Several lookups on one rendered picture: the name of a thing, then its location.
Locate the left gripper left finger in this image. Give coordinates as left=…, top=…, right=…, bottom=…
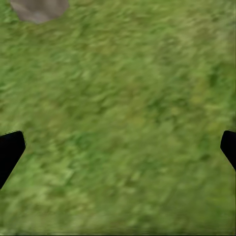
left=0, top=131, right=26, bottom=189

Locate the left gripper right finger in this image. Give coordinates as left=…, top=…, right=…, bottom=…
left=220, top=130, right=236, bottom=170

